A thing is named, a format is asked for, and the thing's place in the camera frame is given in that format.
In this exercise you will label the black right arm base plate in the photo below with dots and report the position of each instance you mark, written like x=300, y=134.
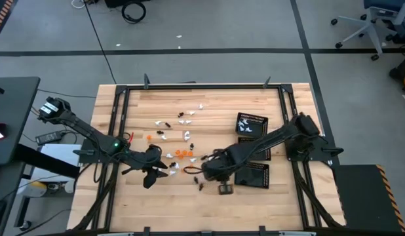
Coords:
x=323, y=147

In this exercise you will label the white board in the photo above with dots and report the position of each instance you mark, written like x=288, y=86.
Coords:
x=58, y=154

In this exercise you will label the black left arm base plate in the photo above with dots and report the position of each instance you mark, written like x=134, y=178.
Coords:
x=88, y=159

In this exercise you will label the black desk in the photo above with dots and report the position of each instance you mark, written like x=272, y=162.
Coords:
x=15, y=108

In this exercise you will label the black desk crossbar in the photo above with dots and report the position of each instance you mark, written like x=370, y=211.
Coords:
x=45, y=160

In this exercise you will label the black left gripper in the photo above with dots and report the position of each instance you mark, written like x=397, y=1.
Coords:
x=147, y=158

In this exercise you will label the black box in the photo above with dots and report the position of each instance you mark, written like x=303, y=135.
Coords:
x=114, y=2

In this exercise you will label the yellow round object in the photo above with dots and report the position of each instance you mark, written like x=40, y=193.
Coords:
x=37, y=189

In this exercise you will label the black platform with hazard stripes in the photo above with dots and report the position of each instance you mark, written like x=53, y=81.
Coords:
x=363, y=196

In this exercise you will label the white blue office chair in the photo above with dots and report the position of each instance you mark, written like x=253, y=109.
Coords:
x=369, y=24

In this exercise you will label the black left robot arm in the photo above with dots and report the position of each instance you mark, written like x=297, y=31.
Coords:
x=88, y=131

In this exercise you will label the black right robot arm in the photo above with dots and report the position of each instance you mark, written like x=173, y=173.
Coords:
x=274, y=136

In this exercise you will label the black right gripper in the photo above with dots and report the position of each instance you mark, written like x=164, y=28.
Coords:
x=219, y=170

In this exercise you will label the black perforated plastic basket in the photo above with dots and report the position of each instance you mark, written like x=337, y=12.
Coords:
x=255, y=177
x=263, y=154
x=259, y=126

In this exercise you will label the black and orange machine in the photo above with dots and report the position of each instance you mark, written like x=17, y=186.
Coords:
x=404, y=70

